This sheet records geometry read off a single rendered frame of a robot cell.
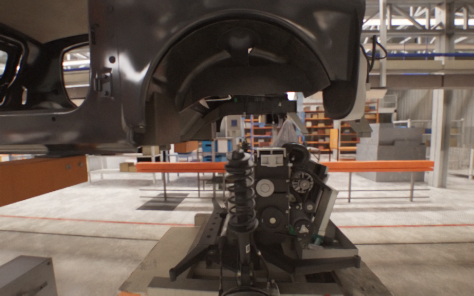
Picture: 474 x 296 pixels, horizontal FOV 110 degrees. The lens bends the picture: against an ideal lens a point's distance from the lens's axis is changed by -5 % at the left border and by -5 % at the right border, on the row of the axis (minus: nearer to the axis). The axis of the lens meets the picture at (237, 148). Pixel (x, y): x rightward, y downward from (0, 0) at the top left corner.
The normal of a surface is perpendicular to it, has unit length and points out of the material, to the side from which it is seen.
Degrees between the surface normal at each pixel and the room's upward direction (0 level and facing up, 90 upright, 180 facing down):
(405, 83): 90
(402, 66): 90
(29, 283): 90
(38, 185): 90
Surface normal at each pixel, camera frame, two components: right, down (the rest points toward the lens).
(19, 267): -0.02, -1.00
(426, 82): -0.07, 0.07
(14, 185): 1.00, -0.01
